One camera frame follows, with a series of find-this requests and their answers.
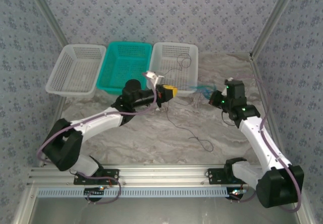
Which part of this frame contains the thin green cable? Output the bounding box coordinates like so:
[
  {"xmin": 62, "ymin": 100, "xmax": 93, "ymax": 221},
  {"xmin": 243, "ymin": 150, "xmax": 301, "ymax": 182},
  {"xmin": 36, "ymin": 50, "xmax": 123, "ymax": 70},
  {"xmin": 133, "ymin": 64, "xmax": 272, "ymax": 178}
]
[{"xmin": 191, "ymin": 85, "xmax": 216, "ymax": 100}]

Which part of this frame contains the thin blue cable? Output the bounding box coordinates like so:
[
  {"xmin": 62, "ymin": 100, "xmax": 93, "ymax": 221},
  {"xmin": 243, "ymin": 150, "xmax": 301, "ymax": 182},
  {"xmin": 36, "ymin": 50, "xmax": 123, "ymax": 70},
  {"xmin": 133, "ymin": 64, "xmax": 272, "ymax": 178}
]
[{"xmin": 189, "ymin": 83, "xmax": 218, "ymax": 101}]

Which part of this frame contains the white perforated plastic basket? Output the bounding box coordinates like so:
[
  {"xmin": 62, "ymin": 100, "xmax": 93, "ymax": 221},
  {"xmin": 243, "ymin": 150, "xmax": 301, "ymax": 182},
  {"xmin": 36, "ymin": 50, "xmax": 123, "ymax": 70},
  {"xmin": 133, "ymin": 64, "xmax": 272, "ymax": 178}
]
[
  {"xmin": 45, "ymin": 44, "xmax": 107, "ymax": 98},
  {"xmin": 146, "ymin": 41, "xmax": 199, "ymax": 98}
]

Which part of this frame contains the teal perforated plastic basket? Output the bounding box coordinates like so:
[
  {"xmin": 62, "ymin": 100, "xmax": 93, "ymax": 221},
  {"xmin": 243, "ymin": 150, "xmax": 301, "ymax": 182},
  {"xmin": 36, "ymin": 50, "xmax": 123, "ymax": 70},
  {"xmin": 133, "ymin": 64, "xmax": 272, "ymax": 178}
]
[{"xmin": 96, "ymin": 41, "xmax": 153, "ymax": 97}]

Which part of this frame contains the right black controller board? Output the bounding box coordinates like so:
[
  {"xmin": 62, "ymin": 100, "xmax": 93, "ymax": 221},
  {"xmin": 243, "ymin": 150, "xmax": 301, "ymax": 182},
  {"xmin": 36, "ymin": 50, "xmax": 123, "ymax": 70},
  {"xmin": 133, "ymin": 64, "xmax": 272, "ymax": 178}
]
[{"xmin": 228, "ymin": 187, "xmax": 249, "ymax": 201}]

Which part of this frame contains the black controller board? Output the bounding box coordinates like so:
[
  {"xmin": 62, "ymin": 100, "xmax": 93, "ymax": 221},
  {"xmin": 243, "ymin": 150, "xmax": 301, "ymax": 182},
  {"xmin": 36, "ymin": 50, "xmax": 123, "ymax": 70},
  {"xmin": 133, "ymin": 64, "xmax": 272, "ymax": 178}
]
[
  {"xmin": 228, "ymin": 187, "xmax": 249, "ymax": 201},
  {"xmin": 84, "ymin": 186, "xmax": 105, "ymax": 201}
]

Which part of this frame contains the left black controller board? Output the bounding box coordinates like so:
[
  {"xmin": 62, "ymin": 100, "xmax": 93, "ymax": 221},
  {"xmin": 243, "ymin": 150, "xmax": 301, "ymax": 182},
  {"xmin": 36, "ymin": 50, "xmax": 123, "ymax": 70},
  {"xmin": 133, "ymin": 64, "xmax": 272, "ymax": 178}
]
[{"xmin": 84, "ymin": 186, "xmax": 105, "ymax": 201}]

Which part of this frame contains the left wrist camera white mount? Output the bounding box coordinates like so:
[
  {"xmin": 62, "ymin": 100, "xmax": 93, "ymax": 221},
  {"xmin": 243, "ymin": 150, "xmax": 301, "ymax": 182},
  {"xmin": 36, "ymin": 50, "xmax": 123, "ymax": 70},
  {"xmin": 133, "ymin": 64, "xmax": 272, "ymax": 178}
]
[{"xmin": 142, "ymin": 71, "xmax": 165, "ymax": 89}]

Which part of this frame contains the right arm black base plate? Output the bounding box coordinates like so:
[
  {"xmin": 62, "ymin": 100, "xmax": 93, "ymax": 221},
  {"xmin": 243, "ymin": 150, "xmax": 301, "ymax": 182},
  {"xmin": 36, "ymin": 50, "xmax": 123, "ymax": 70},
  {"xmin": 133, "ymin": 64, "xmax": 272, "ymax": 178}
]
[{"xmin": 207, "ymin": 167, "xmax": 250, "ymax": 185}]

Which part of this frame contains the aluminium mounting rail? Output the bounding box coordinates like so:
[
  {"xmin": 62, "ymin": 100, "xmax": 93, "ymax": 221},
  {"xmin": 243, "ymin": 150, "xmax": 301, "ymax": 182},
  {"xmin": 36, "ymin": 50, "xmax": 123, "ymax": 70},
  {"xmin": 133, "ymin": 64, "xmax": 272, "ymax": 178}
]
[{"xmin": 27, "ymin": 165, "xmax": 302, "ymax": 186}]

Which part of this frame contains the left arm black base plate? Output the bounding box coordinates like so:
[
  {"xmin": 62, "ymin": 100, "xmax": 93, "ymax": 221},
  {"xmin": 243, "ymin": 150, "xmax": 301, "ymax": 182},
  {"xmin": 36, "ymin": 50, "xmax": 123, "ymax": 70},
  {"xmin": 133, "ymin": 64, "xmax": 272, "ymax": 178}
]
[{"xmin": 73, "ymin": 169, "xmax": 120, "ymax": 185}]

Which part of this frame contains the aluminium frame post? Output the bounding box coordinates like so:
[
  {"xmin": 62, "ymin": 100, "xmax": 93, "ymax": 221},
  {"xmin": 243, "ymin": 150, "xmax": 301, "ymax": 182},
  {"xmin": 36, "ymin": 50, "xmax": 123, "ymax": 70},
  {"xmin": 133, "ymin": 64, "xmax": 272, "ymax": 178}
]
[
  {"xmin": 25, "ymin": 0, "xmax": 70, "ymax": 48},
  {"xmin": 249, "ymin": 0, "xmax": 301, "ymax": 59}
]

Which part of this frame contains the white slotted cable duct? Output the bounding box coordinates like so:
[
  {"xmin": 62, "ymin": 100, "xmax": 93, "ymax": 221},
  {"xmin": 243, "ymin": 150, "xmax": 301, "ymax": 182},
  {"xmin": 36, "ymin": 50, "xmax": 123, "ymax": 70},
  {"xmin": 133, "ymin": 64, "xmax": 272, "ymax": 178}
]
[{"xmin": 37, "ymin": 186, "xmax": 233, "ymax": 198}]

